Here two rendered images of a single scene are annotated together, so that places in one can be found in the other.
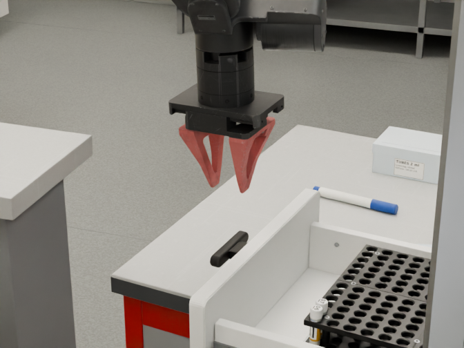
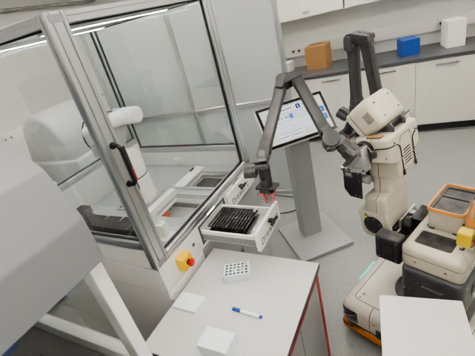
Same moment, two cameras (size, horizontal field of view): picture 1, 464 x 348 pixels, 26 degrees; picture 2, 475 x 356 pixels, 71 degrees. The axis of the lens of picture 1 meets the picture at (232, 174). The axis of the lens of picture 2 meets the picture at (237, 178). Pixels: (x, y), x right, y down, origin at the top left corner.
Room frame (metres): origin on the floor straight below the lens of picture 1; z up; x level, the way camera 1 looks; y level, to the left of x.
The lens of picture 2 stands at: (2.35, 0.01, 1.88)
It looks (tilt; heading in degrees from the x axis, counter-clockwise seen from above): 27 degrees down; 185
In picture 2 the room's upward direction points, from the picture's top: 15 degrees counter-clockwise
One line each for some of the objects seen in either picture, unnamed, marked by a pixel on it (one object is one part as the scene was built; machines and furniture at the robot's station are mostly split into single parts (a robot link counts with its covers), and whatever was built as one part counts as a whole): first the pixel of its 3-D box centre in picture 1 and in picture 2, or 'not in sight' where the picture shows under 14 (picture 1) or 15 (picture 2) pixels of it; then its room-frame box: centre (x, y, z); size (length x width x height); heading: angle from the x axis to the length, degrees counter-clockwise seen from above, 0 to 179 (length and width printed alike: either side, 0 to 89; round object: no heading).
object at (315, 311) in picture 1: (315, 327); not in sight; (0.85, -0.08, 0.89); 0.01 x 0.01 x 0.05
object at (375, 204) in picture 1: (354, 199); (247, 312); (1.39, -0.19, 0.77); 0.14 x 0.02 x 0.02; 60
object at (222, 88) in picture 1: (225, 81); (266, 181); (0.95, 0.01, 1.11); 0.10 x 0.07 x 0.07; 62
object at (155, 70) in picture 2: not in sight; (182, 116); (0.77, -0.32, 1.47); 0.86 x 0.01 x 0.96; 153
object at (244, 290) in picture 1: (260, 282); (268, 224); (0.96, -0.03, 0.87); 0.29 x 0.02 x 0.11; 153
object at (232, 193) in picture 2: not in sight; (239, 189); (0.54, -0.17, 0.87); 0.29 x 0.02 x 0.11; 153
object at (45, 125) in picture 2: not in sight; (34, 152); (1.00, -0.95, 1.52); 0.87 x 0.01 x 0.86; 63
